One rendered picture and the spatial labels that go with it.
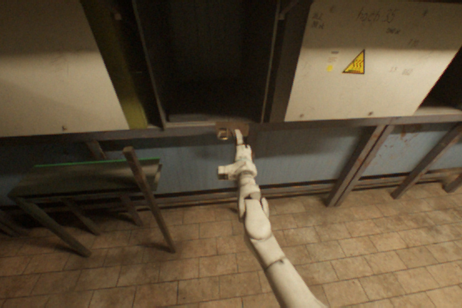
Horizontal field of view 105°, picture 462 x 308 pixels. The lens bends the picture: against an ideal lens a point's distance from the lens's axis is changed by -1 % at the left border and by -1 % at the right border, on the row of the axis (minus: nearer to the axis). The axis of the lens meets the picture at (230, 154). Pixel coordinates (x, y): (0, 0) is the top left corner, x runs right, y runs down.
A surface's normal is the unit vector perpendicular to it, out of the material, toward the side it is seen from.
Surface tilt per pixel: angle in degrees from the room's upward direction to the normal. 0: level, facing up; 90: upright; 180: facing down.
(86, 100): 90
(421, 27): 90
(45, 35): 90
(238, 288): 0
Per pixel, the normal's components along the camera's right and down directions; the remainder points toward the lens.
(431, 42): 0.12, 0.65
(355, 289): 0.01, -0.76
